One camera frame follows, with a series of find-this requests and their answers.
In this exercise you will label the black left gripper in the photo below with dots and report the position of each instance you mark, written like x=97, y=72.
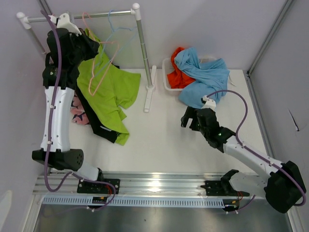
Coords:
x=91, y=44

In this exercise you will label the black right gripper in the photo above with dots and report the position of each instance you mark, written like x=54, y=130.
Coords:
x=190, y=113

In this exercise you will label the orange shorts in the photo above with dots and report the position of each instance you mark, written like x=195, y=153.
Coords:
x=178, y=79

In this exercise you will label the light blue shorts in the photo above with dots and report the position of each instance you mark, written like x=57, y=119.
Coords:
x=209, y=78

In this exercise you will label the lime green shorts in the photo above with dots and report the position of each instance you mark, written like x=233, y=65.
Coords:
x=118, y=90

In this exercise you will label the black shorts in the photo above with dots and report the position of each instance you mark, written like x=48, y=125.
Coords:
x=97, y=127

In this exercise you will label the blue wire hanger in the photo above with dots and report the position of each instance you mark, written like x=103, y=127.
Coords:
x=133, y=29

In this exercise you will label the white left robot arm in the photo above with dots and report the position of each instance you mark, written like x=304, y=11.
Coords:
x=68, y=49

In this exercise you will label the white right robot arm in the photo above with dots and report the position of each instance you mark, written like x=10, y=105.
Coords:
x=280, y=183

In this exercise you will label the pink patterned shorts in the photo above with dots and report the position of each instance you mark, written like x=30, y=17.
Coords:
x=78, y=112

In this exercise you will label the white plastic basket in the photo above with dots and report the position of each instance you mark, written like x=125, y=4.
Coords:
x=167, y=69

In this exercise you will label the metal clothes rack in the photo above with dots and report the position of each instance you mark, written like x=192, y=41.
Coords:
x=134, y=11

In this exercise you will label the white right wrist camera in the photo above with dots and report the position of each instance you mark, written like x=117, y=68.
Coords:
x=208, y=103

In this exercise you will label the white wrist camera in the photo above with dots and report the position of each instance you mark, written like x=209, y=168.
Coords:
x=208, y=103
x=64, y=22

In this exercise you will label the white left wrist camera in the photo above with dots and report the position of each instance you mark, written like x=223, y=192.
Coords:
x=64, y=22

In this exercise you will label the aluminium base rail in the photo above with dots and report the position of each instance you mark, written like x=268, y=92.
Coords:
x=166, y=185

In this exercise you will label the white slotted cable duct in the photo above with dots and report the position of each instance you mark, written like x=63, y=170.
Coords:
x=135, y=201

